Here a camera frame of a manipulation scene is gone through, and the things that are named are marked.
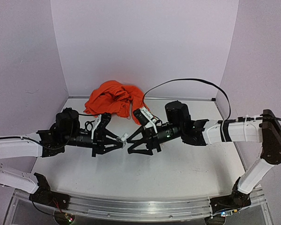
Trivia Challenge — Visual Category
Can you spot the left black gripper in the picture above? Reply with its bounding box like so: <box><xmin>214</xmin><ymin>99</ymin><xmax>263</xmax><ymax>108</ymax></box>
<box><xmin>63</xmin><ymin>128</ymin><xmax>124</xmax><ymax>157</ymax></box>

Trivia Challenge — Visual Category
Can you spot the white nail polish cap brush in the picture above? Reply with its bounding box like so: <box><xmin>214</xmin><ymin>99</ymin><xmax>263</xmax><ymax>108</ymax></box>
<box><xmin>120</xmin><ymin>133</ymin><xmax>129</xmax><ymax>142</ymax></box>

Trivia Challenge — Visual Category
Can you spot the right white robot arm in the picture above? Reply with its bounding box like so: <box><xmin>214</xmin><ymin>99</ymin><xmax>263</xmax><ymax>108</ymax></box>
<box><xmin>126</xmin><ymin>101</ymin><xmax>281</xmax><ymax>195</ymax></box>

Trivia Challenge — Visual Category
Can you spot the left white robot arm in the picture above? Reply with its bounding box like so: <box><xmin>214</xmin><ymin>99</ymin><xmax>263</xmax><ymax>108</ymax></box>
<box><xmin>0</xmin><ymin>108</ymin><xmax>128</xmax><ymax>205</ymax></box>

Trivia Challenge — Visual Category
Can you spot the orange crumpled garment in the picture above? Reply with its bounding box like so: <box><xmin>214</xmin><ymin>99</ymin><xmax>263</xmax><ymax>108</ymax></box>
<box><xmin>84</xmin><ymin>81</ymin><xmax>145</xmax><ymax>118</ymax></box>

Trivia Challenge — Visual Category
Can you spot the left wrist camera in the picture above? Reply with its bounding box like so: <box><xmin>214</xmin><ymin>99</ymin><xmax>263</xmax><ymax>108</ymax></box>
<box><xmin>91</xmin><ymin>113</ymin><xmax>111</xmax><ymax>140</ymax></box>

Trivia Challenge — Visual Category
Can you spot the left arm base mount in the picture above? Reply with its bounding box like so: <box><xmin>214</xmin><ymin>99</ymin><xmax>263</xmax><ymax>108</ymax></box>
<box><xmin>29</xmin><ymin>172</ymin><xmax>70</xmax><ymax>210</ymax></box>

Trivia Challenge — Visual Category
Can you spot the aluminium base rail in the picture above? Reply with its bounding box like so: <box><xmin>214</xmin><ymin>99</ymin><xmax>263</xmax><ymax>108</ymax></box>
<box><xmin>3</xmin><ymin>186</ymin><xmax>274</xmax><ymax>225</ymax></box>

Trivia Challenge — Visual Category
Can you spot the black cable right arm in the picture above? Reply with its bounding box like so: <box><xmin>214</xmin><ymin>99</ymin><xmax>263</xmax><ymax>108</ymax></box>
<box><xmin>142</xmin><ymin>78</ymin><xmax>231</xmax><ymax>121</ymax></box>

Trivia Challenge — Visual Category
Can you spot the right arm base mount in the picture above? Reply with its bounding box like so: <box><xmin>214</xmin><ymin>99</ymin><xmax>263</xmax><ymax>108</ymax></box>
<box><xmin>210</xmin><ymin>177</ymin><xmax>251</xmax><ymax>215</ymax></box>

